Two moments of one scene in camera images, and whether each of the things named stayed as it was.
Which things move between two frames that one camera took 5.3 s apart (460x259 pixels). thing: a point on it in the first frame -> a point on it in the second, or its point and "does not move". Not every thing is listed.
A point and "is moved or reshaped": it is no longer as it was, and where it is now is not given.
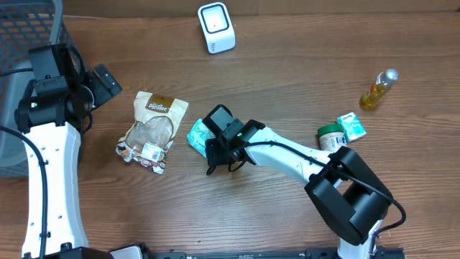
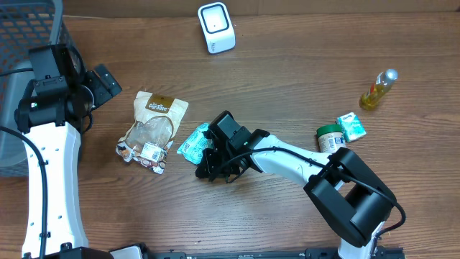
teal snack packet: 198,136 is moved or reshaped
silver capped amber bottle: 382,85 does not move
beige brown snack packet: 150,135 does not move
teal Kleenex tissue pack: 353,129 does not move
